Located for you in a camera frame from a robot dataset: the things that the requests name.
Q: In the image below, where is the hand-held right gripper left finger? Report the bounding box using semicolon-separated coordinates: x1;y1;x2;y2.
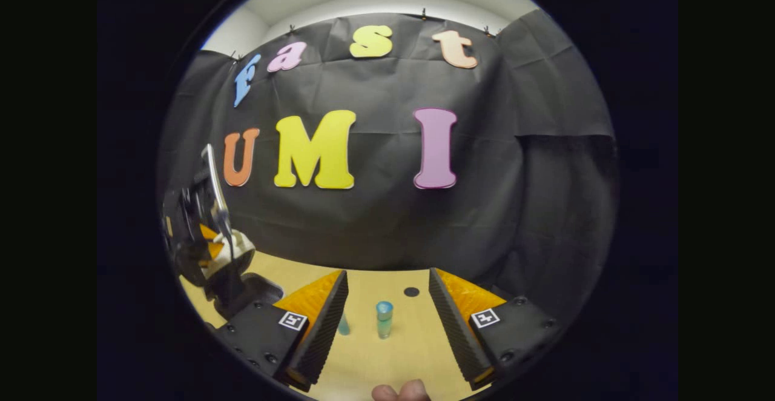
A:
213;269;350;393

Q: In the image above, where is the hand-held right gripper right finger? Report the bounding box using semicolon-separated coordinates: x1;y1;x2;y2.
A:
429;268;562;391

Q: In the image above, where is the teal cylindrical bottle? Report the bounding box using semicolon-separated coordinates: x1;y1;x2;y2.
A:
375;301;394;340

